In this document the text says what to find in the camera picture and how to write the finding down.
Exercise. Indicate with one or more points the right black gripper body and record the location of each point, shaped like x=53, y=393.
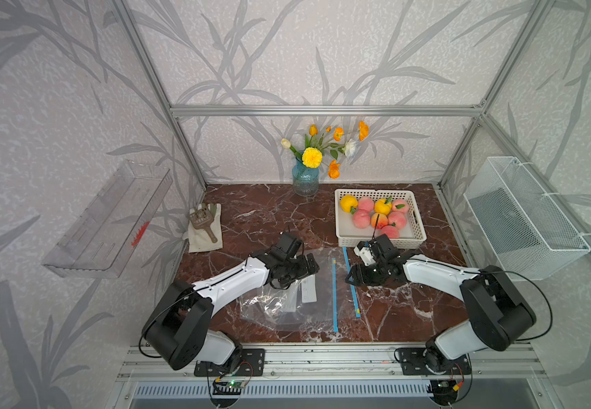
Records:
x=373, y=275

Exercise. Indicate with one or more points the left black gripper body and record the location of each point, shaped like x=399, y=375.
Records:
x=297, y=269

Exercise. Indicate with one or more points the clear zip-top bag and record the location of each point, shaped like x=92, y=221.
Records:
x=275, y=310
x=336, y=286

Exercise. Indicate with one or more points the pink peach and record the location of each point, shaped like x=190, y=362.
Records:
x=366, y=204
x=400, y=205
x=397, y=219
x=361, y=219
x=391, y=232

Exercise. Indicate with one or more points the yellow peach with leaf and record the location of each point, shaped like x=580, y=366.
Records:
x=383, y=206

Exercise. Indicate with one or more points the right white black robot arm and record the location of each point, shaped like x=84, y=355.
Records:
x=498, y=314

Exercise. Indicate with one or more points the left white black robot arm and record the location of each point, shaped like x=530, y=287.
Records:
x=179, y=327

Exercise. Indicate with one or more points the yellow peach left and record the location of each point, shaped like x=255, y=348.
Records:
x=349, y=204

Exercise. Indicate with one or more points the blue glass vase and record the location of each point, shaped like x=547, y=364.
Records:
x=305, y=180

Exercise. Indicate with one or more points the brown wooden brush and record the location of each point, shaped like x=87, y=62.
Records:
x=201, y=218

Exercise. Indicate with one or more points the orange yellow flower bouquet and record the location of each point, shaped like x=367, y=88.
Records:
x=329, y=148

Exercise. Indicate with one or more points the right circuit board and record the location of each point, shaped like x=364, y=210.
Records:
x=443, y=388

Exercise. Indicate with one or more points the circuit board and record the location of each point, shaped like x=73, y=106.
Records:
x=227, y=387
x=443, y=388

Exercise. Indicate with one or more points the left circuit board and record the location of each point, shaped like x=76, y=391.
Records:
x=227, y=387

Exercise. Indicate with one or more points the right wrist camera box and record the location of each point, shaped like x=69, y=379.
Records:
x=364, y=252

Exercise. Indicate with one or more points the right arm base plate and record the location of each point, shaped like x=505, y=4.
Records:
x=422, y=361

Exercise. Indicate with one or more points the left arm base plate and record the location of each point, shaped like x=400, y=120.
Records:
x=246, y=364

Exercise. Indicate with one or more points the white wire mesh basket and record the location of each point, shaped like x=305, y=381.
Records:
x=526, y=229

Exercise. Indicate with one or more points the aluminium frame rail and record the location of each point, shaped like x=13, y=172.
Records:
x=337, y=361

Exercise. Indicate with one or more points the clear plastic wall tray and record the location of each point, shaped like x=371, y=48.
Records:
x=102, y=240

